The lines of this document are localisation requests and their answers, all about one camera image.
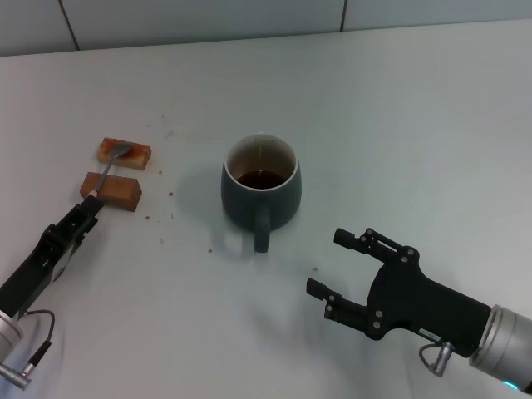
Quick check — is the grey ceramic cup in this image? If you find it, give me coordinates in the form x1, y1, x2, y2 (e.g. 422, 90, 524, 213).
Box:
220, 132, 302, 254

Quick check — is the wrist connector cable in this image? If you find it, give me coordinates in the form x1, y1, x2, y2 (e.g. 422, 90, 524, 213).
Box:
0, 310, 57, 391
418, 342, 456, 376

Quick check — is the left wrist connector cable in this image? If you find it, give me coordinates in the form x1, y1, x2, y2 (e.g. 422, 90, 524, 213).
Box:
0, 310, 57, 391

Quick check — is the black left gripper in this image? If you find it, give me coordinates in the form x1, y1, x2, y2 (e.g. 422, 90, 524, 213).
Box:
0, 196, 105, 319

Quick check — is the pink handled metal spoon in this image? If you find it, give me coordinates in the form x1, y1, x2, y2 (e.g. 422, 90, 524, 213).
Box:
90, 141, 134, 200

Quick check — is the light stained wooden block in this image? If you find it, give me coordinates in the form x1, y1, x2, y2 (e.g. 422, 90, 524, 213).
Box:
96, 137, 153, 172

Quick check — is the dark brown wooden arch block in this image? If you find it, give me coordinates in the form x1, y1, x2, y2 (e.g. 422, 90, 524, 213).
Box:
79, 171, 143, 214

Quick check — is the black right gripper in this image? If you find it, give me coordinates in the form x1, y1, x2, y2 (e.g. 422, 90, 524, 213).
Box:
306, 227, 492, 359

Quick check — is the right wrist connector cable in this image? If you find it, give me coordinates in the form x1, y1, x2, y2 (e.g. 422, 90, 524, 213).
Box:
418, 342, 456, 376

